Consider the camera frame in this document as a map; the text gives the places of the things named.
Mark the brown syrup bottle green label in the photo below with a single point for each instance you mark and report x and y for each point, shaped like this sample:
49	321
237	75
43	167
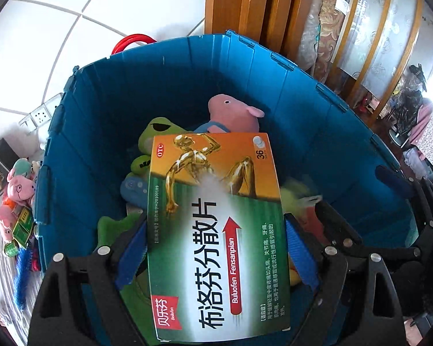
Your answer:
11	249

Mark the green frog plush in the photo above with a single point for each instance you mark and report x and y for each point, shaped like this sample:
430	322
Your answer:
158	126

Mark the blue plastic crate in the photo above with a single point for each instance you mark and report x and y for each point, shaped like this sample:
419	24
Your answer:
314	136

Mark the pink pig plush orange dress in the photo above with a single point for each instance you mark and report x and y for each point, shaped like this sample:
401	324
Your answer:
8	219

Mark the green medicine box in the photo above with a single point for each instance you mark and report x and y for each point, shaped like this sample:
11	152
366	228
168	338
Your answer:
23	229

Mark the ibuprofen medicine box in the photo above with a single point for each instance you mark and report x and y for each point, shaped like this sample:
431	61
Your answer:
218	264

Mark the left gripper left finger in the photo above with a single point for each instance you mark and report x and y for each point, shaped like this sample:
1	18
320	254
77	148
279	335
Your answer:
109	269

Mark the red plastic case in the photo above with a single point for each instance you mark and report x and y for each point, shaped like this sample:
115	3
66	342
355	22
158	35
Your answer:
131	39

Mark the white wall socket panel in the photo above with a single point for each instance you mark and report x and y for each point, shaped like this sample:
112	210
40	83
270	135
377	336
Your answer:
40	116

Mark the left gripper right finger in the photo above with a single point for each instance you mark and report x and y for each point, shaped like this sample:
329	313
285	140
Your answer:
324	269

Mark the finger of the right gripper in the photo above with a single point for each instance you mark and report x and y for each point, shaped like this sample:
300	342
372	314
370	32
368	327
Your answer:
336	228

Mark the pink pig plush teal dress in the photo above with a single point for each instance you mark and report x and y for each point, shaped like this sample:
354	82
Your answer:
22	182

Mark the rolled patterned mat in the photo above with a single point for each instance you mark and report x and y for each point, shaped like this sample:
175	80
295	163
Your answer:
320	36

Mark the George pig plush blue shirt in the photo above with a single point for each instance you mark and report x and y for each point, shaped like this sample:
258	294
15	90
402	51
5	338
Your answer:
228	115

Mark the blue feather duster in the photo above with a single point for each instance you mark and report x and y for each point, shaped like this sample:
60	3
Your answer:
23	269

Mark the green plush toy with ribbon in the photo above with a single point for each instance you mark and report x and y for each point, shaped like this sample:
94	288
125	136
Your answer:
296	197

